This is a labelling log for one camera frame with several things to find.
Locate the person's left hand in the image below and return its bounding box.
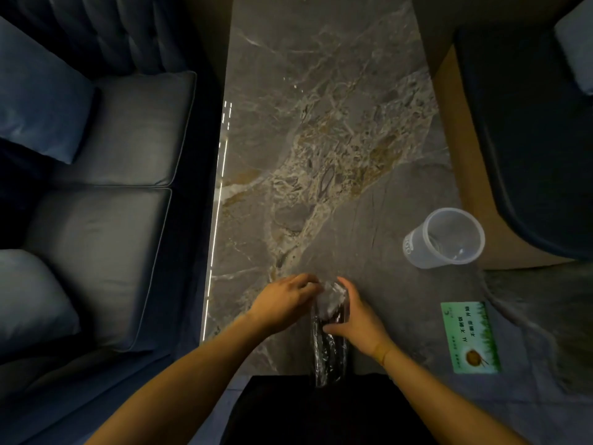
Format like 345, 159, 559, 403
249, 273, 323, 333

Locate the person's right hand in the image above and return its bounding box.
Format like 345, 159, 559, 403
322, 276, 394, 361

